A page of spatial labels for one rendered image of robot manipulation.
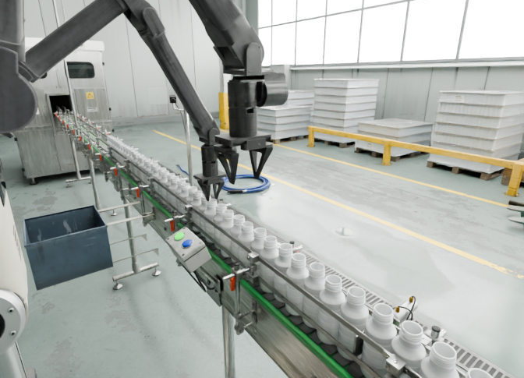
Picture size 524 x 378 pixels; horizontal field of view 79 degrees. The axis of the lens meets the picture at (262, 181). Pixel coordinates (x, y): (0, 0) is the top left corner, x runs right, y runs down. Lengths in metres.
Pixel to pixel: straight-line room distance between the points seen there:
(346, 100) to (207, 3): 7.00
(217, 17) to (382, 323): 0.64
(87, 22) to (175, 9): 11.48
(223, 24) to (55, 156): 5.45
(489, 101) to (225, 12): 5.72
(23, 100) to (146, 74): 11.40
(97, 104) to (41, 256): 4.44
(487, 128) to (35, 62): 5.88
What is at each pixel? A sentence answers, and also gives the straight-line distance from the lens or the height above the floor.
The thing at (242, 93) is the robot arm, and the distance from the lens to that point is 0.62.
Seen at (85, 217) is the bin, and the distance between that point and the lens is 1.95.
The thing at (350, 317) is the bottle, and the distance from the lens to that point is 0.76.
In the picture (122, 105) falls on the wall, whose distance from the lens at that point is 11.67.
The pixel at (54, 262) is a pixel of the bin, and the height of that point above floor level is 0.84.
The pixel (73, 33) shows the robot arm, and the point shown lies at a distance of 0.97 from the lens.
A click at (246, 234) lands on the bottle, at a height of 1.14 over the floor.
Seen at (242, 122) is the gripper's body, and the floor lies 1.52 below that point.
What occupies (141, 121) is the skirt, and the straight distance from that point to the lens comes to 11.83.
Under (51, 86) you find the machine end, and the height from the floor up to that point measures 1.44.
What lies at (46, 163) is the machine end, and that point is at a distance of 5.95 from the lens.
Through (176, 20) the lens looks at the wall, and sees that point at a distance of 12.40.
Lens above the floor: 1.61
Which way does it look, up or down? 18 degrees down
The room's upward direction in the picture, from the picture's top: straight up
